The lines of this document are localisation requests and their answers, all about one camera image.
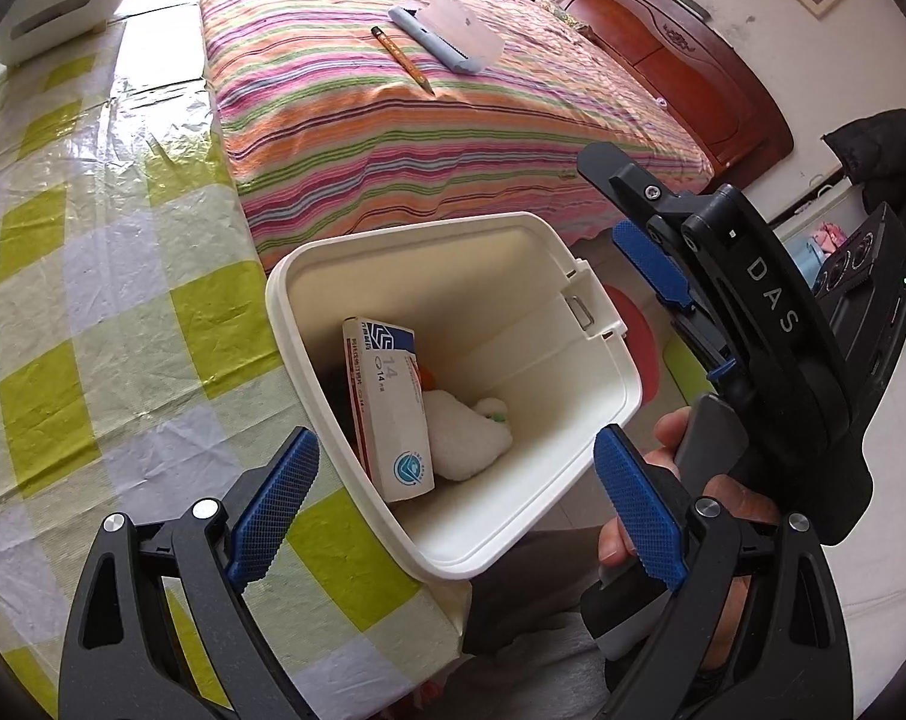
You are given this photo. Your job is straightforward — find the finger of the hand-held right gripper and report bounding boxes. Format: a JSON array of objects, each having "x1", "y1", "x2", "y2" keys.
[
  {"x1": 577, "y1": 141, "x2": 724, "y2": 316},
  {"x1": 674, "y1": 307, "x2": 739, "y2": 391}
]

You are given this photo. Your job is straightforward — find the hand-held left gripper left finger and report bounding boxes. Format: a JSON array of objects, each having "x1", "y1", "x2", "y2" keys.
[{"x1": 58, "y1": 426, "x2": 320, "y2": 720}]

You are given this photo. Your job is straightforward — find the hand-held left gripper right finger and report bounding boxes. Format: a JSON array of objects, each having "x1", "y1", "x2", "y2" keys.
[{"x1": 594, "y1": 424, "x2": 853, "y2": 720}]

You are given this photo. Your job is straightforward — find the white trash bin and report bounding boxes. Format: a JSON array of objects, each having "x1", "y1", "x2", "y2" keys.
[{"x1": 264, "y1": 211, "x2": 644, "y2": 582}]

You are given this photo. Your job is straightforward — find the red and white medicine box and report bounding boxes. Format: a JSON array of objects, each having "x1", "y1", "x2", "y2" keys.
[{"x1": 340, "y1": 317, "x2": 435, "y2": 503}]

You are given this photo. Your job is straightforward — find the white tissue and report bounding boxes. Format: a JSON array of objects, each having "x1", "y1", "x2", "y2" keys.
[{"x1": 423, "y1": 388, "x2": 515, "y2": 482}]

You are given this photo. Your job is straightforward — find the person's right hand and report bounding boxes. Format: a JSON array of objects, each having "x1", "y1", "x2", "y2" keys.
[{"x1": 598, "y1": 411, "x2": 785, "y2": 569}]

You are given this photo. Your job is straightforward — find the colourful floor mat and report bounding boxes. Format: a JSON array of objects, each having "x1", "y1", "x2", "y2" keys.
[{"x1": 603, "y1": 281, "x2": 716, "y2": 421}]

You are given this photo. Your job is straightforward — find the light blue box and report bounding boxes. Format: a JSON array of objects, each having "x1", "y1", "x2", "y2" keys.
[{"x1": 787, "y1": 236, "x2": 829, "y2": 282}]

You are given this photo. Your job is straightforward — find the person's grey trousers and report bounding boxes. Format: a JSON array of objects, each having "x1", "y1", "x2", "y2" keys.
[{"x1": 430, "y1": 529, "x2": 649, "y2": 720}]

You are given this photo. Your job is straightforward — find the wooden headboard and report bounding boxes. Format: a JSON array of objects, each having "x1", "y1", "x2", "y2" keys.
[{"x1": 554, "y1": 0, "x2": 795, "y2": 192}]

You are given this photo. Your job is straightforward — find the black jacket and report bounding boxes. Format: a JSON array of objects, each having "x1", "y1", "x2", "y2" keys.
[{"x1": 820, "y1": 90, "x2": 906, "y2": 241}]

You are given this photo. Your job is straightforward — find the striped bed sheet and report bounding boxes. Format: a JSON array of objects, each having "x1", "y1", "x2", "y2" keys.
[{"x1": 198, "y1": 0, "x2": 713, "y2": 256}]

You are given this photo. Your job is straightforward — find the white paper sheet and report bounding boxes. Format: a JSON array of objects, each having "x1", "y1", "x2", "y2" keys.
[{"x1": 419, "y1": 0, "x2": 505, "y2": 68}]

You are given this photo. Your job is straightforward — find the blue pen case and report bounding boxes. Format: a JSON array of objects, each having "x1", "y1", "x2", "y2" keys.
[{"x1": 388, "y1": 5, "x2": 473, "y2": 74}]

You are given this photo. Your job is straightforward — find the yellow pencil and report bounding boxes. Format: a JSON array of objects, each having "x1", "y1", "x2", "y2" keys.
[{"x1": 370, "y1": 25, "x2": 437, "y2": 96}]

